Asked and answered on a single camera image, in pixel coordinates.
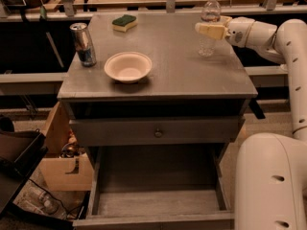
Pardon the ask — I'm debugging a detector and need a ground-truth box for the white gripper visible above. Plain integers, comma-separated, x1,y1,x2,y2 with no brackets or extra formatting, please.
195,16,255,48

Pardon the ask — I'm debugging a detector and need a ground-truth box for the green yellow sponge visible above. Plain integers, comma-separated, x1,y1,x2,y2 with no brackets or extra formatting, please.
112,14,137,33

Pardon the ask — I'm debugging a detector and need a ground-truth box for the plastic bottle on floor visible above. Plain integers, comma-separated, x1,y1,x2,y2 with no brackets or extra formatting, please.
28,187,59,215

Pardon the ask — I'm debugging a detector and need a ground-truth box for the black cable on floor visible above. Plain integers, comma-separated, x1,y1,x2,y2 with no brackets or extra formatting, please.
28,177,84,220

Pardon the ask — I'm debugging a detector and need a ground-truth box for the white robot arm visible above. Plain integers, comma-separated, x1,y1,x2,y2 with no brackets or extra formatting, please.
195,16,307,230

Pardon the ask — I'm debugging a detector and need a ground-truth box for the light wooden crate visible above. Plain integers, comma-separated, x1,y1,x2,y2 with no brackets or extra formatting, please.
39,102,93,191

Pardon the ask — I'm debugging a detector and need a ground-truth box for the clear plastic water bottle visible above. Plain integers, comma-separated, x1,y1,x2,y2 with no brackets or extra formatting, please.
199,0,221,58

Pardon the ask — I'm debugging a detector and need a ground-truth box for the black plastic bin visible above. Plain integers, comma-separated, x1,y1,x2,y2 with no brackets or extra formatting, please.
0,129,49,179

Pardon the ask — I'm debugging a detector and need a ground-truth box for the open grey middle drawer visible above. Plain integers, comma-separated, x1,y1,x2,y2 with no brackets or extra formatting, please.
74,145,234,230

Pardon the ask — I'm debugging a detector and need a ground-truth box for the white paper bowl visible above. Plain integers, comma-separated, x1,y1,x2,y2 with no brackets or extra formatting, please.
104,52,153,83

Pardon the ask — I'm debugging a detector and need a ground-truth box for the silver blue drink can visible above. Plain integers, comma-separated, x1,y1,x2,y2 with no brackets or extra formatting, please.
70,23,96,67

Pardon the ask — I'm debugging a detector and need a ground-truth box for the grey wooden drawer cabinet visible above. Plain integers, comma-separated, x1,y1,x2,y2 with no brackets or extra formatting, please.
57,12,259,230

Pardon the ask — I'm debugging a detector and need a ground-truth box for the grey top drawer with knob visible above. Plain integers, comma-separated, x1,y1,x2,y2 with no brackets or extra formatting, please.
70,116,245,147

